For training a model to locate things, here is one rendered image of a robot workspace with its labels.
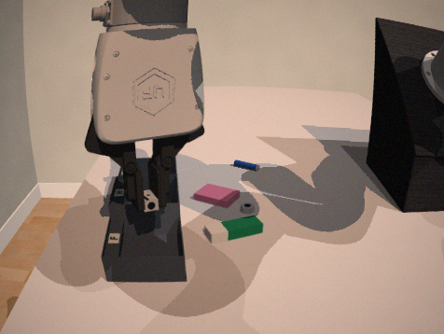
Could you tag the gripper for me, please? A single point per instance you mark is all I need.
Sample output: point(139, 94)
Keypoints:
point(153, 90)

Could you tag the flat red rectangular block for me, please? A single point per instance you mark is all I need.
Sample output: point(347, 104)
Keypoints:
point(216, 195)

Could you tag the green and white eraser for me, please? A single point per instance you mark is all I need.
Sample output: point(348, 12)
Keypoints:
point(233, 229)

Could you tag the dark grey rack of bins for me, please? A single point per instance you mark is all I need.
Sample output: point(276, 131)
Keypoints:
point(138, 245)

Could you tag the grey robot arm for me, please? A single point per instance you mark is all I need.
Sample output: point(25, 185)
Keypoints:
point(126, 12)

